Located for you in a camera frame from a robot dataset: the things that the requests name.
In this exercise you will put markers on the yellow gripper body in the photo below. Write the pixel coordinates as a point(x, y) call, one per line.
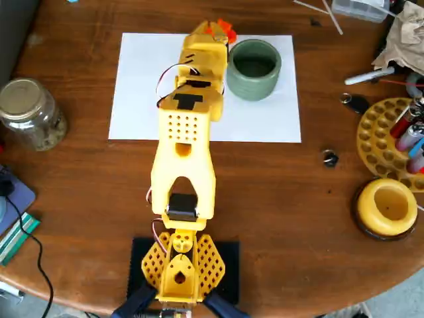
point(199, 40)

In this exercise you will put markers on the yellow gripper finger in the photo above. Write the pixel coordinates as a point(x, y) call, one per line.
point(219, 34)
point(204, 29)

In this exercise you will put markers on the orange printed boat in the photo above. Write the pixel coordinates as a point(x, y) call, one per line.
point(231, 34)

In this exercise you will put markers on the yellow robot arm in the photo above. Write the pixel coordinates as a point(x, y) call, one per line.
point(182, 172)

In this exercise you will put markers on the green ceramic cup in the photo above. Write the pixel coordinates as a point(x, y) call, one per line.
point(253, 87)

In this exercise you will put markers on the white paper sheet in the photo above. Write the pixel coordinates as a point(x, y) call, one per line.
point(139, 83)

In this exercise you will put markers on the thin white stick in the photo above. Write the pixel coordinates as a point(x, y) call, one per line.
point(311, 6)
point(334, 18)

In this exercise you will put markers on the clear plastic box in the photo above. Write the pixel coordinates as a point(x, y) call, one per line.
point(361, 10)

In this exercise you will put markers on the white marker pen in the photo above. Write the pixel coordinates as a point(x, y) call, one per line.
point(364, 77)

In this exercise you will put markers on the yellow round holed tray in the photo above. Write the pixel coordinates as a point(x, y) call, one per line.
point(374, 132)

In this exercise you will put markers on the glass jar gold lid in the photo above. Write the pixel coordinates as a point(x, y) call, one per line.
point(30, 112)

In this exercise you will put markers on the crumpled brown paper bag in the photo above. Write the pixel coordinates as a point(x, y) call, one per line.
point(407, 39)

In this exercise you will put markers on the grey curved tube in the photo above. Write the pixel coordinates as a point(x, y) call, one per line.
point(410, 83)

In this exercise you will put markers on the black base mat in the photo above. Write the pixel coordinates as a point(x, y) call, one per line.
point(232, 265)

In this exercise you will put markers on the dark brown saucer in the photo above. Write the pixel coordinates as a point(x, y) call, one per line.
point(357, 225)

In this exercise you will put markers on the blue lighter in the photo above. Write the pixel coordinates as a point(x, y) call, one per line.
point(416, 149)

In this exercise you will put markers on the purple notebook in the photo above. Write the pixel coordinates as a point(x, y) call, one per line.
point(20, 198)

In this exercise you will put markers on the black mouse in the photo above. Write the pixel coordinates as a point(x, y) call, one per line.
point(6, 185)

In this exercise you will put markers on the blue clamp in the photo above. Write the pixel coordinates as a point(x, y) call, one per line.
point(132, 304)
point(225, 304)

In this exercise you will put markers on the green white book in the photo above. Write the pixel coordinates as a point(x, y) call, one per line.
point(16, 238)

